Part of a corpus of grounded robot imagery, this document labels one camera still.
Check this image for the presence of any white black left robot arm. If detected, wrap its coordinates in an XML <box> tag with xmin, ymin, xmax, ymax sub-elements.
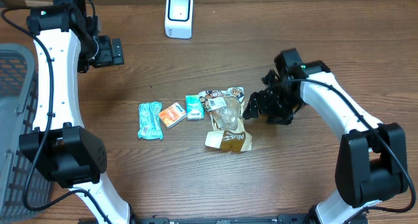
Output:
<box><xmin>19</xmin><ymin>0</ymin><xmax>134</xmax><ymax>223</ymax></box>

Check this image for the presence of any green lid jar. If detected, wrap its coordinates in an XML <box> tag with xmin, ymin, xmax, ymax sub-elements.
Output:
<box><xmin>293</xmin><ymin>101</ymin><xmax>305</xmax><ymax>114</ymax></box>

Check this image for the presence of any orange tissue pack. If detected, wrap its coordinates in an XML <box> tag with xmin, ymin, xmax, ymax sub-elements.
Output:
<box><xmin>159</xmin><ymin>103</ymin><xmax>187</xmax><ymax>129</ymax></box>

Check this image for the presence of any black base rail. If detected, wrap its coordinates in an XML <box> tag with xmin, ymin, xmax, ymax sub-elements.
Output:
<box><xmin>128</xmin><ymin>214</ymin><xmax>316</xmax><ymax>224</ymax></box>

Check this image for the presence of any white barcode scanner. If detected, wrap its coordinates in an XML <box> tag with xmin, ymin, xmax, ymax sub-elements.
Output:
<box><xmin>165</xmin><ymin>0</ymin><xmax>194</xmax><ymax>39</ymax></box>

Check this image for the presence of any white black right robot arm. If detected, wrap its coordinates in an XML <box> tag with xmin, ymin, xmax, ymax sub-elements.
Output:
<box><xmin>243</xmin><ymin>61</ymin><xmax>417</xmax><ymax>223</ymax></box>

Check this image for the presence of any teal tissue pack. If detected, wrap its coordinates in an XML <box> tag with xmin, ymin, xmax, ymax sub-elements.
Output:
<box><xmin>138</xmin><ymin>102</ymin><xmax>163</xmax><ymax>140</ymax></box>
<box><xmin>185</xmin><ymin>95</ymin><xmax>204</xmax><ymax>120</ymax></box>

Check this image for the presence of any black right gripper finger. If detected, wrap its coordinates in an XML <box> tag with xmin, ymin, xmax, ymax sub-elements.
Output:
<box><xmin>262</xmin><ymin>69</ymin><xmax>280</xmax><ymax>87</ymax></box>
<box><xmin>242</xmin><ymin>91</ymin><xmax>268</xmax><ymax>120</ymax></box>

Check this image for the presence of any dark grey plastic basket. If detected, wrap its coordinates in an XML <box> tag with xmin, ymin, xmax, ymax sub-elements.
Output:
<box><xmin>1</xmin><ymin>43</ymin><xmax>38</xmax><ymax>223</ymax></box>

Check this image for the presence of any brown snack bag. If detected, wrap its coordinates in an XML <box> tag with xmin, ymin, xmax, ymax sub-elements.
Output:
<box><xmin>199</xmin><ymin>87</ymin><xmax>252</xmax><ymax>152</ymax></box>

